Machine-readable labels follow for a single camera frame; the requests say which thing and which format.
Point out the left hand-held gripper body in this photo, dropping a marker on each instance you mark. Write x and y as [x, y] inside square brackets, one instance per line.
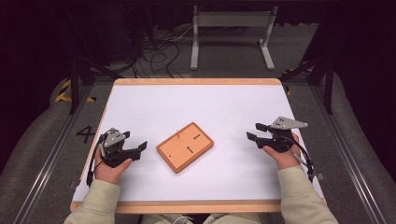
[113, 141]

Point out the small grey bracket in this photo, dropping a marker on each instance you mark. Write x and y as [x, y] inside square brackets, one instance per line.
[74, 184]
[320, 176]

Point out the person's lap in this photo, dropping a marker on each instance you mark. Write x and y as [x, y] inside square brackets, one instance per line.
[230, 219]

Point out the orange wooden picture frame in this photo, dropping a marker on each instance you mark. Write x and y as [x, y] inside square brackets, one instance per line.
[180, 151]

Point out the black metal stand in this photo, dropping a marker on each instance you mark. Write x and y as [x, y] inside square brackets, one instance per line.
[74, 81]
[328, 84]

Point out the yellow black hazard tape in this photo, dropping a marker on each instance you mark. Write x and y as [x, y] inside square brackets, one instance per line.
[289, 90]
[63, 93]

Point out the person's left hand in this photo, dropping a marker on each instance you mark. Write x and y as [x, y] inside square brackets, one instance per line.
[109, 173]

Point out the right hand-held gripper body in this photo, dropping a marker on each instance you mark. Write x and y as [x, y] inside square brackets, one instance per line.
[281, 140]

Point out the person's right hand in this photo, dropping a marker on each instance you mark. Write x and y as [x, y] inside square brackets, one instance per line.
[286, 159]

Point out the grey metal stand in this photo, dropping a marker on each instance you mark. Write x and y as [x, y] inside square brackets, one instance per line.
[232, 20]

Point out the aluminium floor rail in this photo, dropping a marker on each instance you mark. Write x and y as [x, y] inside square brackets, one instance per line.
[348, 161]
[46, 174]

